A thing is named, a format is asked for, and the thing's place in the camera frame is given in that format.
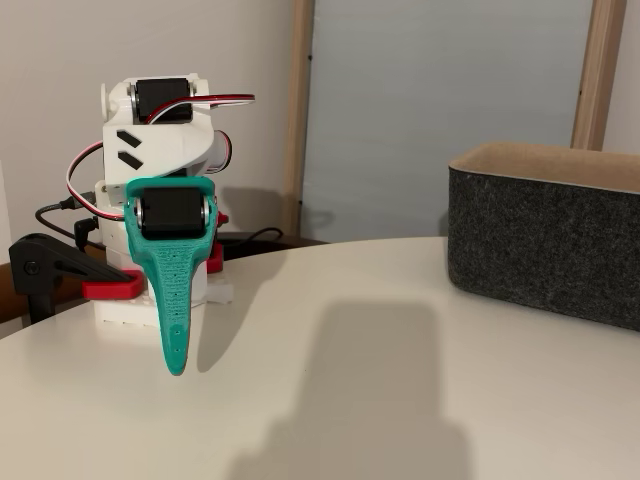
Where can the teal gripper black servo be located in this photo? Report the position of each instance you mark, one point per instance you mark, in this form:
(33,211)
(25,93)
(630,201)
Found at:
(169,211)

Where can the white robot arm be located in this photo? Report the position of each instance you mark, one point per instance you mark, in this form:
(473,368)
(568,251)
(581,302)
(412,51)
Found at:
(160,145)

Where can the light wooden post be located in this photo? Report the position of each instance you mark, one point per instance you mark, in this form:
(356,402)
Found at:
(297,125)
(597,75)

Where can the dark grey felt basket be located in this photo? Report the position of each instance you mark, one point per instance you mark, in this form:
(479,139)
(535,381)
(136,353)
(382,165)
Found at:
(540,240)

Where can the black clamp with red pad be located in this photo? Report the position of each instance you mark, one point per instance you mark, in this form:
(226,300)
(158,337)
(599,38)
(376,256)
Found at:
(45,260)

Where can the black clamp with red knob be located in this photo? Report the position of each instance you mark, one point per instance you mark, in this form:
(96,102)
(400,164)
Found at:
(216,260)

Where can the pale frosted panel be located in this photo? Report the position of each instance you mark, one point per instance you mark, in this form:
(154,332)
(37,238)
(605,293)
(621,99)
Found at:
(440,100)

